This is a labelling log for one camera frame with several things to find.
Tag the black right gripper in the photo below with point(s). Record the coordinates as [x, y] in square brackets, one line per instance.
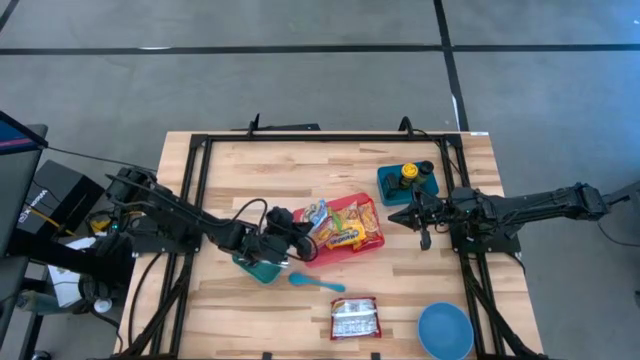
[432, 212]

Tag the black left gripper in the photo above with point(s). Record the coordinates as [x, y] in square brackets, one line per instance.
[272, 245]

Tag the blue white ramen packet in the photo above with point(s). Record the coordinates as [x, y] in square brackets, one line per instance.
[317, 212]

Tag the orange red ramen packet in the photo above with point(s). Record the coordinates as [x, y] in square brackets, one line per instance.
[372, 222]

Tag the black box with organic label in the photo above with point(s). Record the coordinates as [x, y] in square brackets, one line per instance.
[391, 185]

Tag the blue plastic spoon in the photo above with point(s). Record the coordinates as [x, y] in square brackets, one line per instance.
[300, 280]

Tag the yellow ramen packet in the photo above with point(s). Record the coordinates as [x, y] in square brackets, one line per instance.
[347, 230]

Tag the yellow lid jar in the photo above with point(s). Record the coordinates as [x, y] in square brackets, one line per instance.
[409, 171]

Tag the black lid jar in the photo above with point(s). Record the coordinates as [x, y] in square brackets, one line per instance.
[426, 167]

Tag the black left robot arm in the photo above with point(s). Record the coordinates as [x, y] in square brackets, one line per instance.
[165, 205]

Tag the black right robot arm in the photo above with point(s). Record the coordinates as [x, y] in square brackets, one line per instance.
[525, 207]

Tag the blue plastic bin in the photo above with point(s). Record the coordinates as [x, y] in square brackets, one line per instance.
[400, 199]

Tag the red plastic tray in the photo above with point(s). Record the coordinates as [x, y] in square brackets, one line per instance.
[345, 255]

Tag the teal plastic tray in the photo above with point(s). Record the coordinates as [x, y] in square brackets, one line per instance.
[260, 272]

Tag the blue bowl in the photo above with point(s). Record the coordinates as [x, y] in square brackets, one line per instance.
[445, 332]

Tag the white round cap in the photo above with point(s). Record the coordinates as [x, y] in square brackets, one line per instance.
[103, 305]

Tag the white paper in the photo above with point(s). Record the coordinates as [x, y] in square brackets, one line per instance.
[65, 280]

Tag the black equipment box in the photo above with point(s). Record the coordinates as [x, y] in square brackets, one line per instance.
[55, 200]

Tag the computer monitor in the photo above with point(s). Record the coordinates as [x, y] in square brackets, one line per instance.
[15, 190]

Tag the black table frame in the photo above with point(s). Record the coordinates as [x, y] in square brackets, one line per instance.
[325, 137]

